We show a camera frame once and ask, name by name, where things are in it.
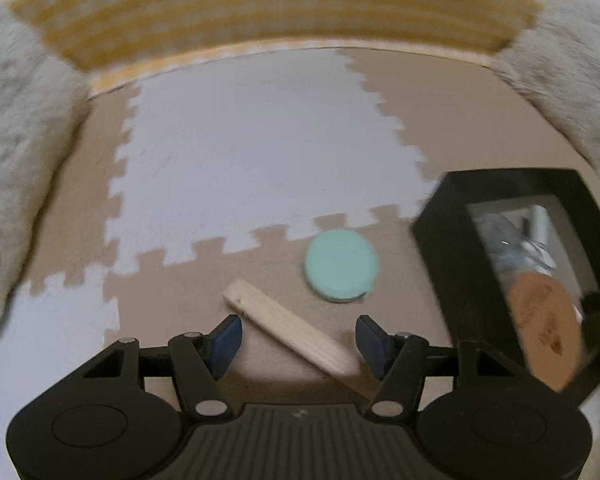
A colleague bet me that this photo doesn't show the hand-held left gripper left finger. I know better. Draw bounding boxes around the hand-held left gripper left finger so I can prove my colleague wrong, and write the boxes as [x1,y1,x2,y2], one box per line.
[80,314,243,418]

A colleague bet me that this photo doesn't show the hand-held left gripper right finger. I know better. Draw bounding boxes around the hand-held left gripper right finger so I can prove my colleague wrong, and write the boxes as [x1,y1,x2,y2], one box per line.
[355,314,523,418]

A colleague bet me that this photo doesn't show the light wooden block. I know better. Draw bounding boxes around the light wooden block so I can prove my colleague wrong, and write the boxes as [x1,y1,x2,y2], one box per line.
[221,280,381,401]

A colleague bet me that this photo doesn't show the mint green round case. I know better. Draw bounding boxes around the mint green round case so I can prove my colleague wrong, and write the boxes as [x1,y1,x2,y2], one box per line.
[305,229,380,303]

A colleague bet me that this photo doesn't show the black cardboard box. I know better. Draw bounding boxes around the black cardboard box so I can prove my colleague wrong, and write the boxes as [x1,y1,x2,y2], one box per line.
[411,167,600,408]

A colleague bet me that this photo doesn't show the clear plastic case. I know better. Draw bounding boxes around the clear plastic case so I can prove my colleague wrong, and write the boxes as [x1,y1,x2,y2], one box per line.
[472,210,556,281]

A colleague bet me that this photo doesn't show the brown round leather coaster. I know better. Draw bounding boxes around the brown round leather coaster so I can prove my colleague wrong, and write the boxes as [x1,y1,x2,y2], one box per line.
[507,272,588,392]

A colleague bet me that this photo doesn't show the small white tube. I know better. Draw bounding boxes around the small white tube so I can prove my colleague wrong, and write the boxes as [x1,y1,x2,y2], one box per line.
[530,206,553,271]

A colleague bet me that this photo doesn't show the foam puzzle floor mat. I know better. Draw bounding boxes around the foam puzzle floor mat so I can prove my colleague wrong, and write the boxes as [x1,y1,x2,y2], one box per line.
[0,47,600,480]

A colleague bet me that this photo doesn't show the fluffy beige cushion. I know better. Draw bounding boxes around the fluffy beige cushion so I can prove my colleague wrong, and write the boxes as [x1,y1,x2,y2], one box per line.
[490,0,600,191]
[0,0,91,361]

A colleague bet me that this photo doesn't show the yellow checked bumper cushion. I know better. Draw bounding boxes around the yellow checked bumper cushion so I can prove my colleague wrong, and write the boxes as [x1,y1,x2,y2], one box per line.
[2,0,546,96]

